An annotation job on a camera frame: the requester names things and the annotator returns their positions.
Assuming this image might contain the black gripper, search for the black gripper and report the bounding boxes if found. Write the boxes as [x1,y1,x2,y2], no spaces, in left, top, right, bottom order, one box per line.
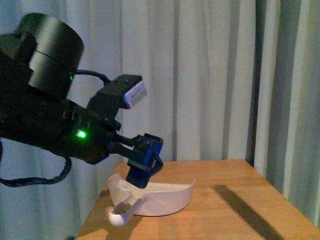
[59,99,164,189]

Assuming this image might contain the wooden nightstand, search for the wooden nightstand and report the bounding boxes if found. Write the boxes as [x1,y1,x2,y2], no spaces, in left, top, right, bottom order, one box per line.
[77,159,320,240]

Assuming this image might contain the grey-blue curtain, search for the grey-blue curtain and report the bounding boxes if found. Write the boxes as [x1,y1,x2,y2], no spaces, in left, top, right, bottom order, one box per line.
[0,0,320,226]

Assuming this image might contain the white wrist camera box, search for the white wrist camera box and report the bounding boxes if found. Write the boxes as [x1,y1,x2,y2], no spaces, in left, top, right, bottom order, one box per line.
[111,74,147,109]

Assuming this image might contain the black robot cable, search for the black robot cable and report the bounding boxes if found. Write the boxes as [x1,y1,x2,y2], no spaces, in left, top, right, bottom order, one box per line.
[0,69,111,188]

